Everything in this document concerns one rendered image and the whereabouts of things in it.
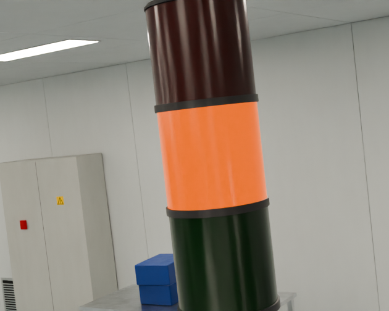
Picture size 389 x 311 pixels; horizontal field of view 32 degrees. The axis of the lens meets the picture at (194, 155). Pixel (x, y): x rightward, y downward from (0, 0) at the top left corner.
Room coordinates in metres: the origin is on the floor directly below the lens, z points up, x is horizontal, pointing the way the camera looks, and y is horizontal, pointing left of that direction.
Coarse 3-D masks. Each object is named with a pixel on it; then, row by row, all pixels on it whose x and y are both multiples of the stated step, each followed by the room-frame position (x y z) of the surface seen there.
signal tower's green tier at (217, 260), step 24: (240, 216) 0.31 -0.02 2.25; (264, 216) 0.32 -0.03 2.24; (192, 240) 0.31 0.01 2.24; (216, 240) 0.31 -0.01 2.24; (240, 240) 0.31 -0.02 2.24; (264, 240) 0.32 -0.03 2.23; (192, 264) 0.31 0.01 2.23; (216, 264) 0.31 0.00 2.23; (240, 264) 0.31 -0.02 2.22; (264, 264) 0.32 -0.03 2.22; (192, 288) 0.31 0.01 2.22; (216, 288) 0.31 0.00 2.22; (240, 288) 0.31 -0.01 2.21; (264, 288) 0.32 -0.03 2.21
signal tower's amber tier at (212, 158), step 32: (160, 128) 0.33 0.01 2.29; (192, 128) 0.31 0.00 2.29; (224, 128) 0.31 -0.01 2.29; (256, 128) 0.32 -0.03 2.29; (192, 160) 0.31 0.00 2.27; (224, 160) 0.31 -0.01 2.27; (256, 160) 0.32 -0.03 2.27; (192, 192) 0.31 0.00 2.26; (224, 192) 0.31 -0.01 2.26; (256, 192) 0.32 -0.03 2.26
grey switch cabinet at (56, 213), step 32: (32, 160) 7.37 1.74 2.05; (64, 160) 7.11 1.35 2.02; (96, 160) 7.27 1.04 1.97; (32, 192) 7.41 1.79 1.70; (64, 192) 7.14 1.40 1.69; (96, 192) 7.22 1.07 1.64; (32, 224) 7.44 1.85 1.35; (64, 224) 7.17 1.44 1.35; (96, 224) 7.17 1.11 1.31; (32, 256) 7.48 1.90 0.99; (64, 256) 7.21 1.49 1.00; (96, 256) 7.13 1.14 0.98; (32, 288) 7.51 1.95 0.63; (64, 288) 7.24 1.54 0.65; (96, 288) 7.08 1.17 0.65
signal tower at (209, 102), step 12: (156, 0) 0.32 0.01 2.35; (168, 0) 0.31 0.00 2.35; (228, 96) 0.31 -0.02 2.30; (240, 96) 0.31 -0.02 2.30; (252, 96) 0.32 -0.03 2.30; (156, 108) 0.32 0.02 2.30; (168, 108) 0.32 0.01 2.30; (180, 108) 0.31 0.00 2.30; (192, 108) 0.31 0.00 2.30; (252, 204) 0.31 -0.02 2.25; (264, 204) 0.32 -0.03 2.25; (168, 216) 0.33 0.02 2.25; (180, 216) 0.32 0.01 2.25; (192, 216) 0.31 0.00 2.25; (204, 216) 0.31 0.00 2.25; (216, 216) 0.31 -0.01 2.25
